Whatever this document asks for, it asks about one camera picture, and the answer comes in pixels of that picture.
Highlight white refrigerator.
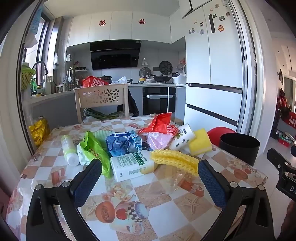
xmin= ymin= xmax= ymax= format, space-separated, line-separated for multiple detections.
xmin=184 ymin=0 xmax=244 ymax=140

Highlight yellow foam net sleeve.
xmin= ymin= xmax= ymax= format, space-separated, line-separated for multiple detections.
xmin=150 ymin=149 xmax=200 ymax=177

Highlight green plastic bag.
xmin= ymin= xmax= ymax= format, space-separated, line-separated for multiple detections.
xmin=77 ymin=131 xmax=112 ymax=178

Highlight beige flower-cutout chair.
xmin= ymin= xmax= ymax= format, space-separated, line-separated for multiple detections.
xmin=74 ymin=83 xmax=129 ymax=124

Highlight round grey trivet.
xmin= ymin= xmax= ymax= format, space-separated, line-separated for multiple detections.
xmin=138 ymin=66 xmax=152 ymax=78

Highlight gold foil bag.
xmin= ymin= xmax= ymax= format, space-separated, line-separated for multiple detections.
xmin=29 ymin=116 xmax=51 ymax=147

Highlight black range hood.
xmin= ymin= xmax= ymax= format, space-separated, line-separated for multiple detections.
xmin=89 ymin=39 xmax=142 ymax=71

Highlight white rice cooker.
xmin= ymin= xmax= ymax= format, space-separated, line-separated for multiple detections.
xmin=172 ymin=72 xmax=187 ymax=84

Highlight red plastic stool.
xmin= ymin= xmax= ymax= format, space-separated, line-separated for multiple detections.
xmin=207 ymin=126 xmax=237 ymax=146

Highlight black built-in oven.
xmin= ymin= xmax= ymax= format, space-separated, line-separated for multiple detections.
xmin=142 ymin=87 xmax=176 ymax=116

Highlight red banner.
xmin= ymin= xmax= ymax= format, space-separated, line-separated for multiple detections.
xmin=280 ymin=111 xmax=296 ymax=138

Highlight sliding door frame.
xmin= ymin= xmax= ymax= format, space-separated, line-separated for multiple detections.
xmin=228 ymin=0 xmax=266 ymax=145

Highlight black kitchen faucet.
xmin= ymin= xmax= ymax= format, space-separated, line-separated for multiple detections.
xmin=32 ymin=61 xmax=49 ymax=82

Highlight white paper cup green print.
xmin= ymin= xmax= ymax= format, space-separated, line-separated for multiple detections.
xmin=169 ymin=123 xmax=196 ymax=157

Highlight black trash bin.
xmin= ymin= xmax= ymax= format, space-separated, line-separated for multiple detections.
xmin=219 ymin=133 xmax=261 ymax=166

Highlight checkered printed tablecloth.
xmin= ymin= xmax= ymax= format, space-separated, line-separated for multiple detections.
xmin=6 ymin=113 xmax=269 ymax=241

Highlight red plastic basket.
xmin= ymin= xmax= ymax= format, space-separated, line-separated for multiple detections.
xmin=82 ymin=76 xmax=110 ymax=88

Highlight blue wrapper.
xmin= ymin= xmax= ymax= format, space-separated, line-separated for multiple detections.
xmin=105 ymin=130 xmax=142 ymax=157

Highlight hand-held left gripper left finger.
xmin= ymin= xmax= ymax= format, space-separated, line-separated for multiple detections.
xmin=26 ymin=159 xmax=102 ymax=241

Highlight green wavy sponge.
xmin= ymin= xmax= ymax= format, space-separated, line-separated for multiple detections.
xmin=95 ymin=130 xmax=112 ymax=144

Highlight red plastic bag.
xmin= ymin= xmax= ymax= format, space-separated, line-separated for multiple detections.
xmin=138 ymin=113 xmax=179 ymax=142

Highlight group of fridge magnets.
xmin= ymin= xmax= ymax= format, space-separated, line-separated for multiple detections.
xmin=188 ymin=0 xmax=232 ymax=36

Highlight clear plastic wrapper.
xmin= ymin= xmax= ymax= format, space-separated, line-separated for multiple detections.
xmin=168 ymin=173 xmax=188 ymax=193

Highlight green plastic basket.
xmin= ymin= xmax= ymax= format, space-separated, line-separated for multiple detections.
xmin=20 ymin=65 xmax=37 ymax=91

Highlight white plastic bottle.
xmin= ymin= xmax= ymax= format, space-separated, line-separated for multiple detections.
xmin=61 ymin=135 xmax=79 ymax=166

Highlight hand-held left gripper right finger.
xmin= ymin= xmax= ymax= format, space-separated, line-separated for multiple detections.
xmin=198 ymin=159 xmax=276 ymax=241

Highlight white printed carton box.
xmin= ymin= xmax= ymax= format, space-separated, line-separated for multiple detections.
xmin=110 ymin=149 xmax=155 ymax=182

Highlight black frying pan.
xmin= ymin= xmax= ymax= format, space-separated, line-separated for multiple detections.
xmin=151 ymin=74 xmax=173 ymax=84

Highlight green onions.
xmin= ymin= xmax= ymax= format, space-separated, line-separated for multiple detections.
xmin=84 ymin=108 xmax=126 ymax=120

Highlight pink plastic bag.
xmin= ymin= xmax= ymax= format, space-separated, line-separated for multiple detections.
xmin=147 ymin=133 xmax=174 ymax=156

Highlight black bag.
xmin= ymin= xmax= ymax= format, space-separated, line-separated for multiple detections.
xmin=117 ymin=89 xmax=139 ymax=117

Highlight round black mould pan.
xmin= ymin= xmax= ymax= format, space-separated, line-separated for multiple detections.
xmin=159 ymin=60 xmax=174 ymax=73

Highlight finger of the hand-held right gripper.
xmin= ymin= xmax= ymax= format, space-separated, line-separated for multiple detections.
xmin=267 ymin=148 xmax=292 ymax=173

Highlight yellow sponge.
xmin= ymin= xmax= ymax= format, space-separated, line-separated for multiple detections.
xmin=188 ymin=134 xmax=212 ymax=156

